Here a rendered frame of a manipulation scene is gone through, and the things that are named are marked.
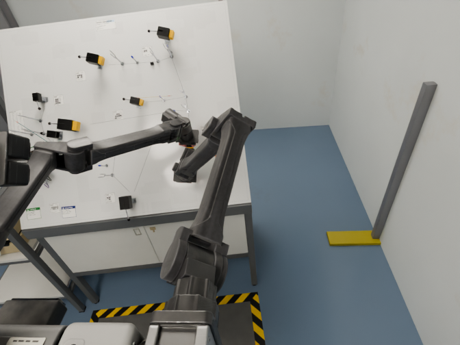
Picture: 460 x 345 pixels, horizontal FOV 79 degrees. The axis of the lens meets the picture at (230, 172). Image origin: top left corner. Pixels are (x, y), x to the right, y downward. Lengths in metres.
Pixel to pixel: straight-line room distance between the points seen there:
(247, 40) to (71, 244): 2.48
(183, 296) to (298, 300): 1.69
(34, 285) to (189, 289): 2.01
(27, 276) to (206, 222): 2.07
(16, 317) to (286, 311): 1.71
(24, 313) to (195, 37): 1.33
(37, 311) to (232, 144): 0.46
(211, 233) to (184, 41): 1.18
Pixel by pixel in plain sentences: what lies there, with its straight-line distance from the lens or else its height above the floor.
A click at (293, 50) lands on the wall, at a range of 3.31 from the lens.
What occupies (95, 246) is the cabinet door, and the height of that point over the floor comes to 0.63.
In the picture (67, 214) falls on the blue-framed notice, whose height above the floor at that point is 0.91.
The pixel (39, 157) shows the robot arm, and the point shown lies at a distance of 0.95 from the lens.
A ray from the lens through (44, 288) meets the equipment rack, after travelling 2.37.
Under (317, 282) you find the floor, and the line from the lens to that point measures 2.19.
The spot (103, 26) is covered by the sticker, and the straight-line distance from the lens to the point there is 1.72.
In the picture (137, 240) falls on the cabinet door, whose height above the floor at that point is 0.64.
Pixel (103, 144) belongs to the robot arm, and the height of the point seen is 1.43.
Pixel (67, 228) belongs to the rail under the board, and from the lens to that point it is 1.68.
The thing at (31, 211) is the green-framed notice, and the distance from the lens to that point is 1.76.
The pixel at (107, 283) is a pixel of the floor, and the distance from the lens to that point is 2.46.
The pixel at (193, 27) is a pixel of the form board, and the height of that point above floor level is 1.58.
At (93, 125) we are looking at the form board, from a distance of 1.60.
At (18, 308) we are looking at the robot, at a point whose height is 1.49.
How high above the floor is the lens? 1.89
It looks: 39 degrees down
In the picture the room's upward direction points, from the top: 8 degrees counter-clockwise
